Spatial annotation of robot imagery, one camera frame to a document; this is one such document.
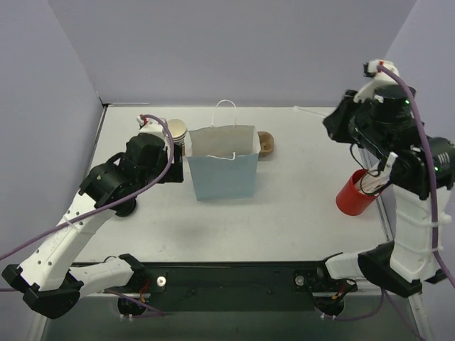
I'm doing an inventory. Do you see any stack of brown paper cups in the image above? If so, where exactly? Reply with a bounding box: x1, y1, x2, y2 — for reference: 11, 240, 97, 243
168, 119, 188, 155

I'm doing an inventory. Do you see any light blue paper bag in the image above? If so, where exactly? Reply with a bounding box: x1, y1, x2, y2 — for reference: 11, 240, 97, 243
186, 99, 261, 201

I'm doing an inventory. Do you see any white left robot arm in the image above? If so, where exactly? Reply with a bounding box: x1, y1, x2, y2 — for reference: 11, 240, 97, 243
1, 114, 183, 319

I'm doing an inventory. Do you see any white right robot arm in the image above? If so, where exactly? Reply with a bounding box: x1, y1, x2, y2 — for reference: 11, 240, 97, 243
315, 60, 454, 298

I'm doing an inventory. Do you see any red straw holder cup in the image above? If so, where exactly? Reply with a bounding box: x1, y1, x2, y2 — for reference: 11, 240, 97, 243
336, 169, 378, 216

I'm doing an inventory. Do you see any remaining brown pulp carrier stack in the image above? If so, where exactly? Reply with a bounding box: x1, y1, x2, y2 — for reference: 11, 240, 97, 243
257, 131, 274, 158

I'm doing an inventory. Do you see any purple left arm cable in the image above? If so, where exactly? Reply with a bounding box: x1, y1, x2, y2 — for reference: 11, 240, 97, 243
0, 114, 175, 317

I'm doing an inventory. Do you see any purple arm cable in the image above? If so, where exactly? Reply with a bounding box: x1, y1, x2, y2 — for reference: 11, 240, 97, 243
0, 114, 175, 317
319, 60, 455, 320

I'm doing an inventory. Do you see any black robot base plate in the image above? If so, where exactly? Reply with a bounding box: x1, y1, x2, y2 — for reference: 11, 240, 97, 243
113, 262, 357, 314

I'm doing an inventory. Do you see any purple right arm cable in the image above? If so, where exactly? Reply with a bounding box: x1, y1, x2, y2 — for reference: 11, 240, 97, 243
319, 60, 455, 320

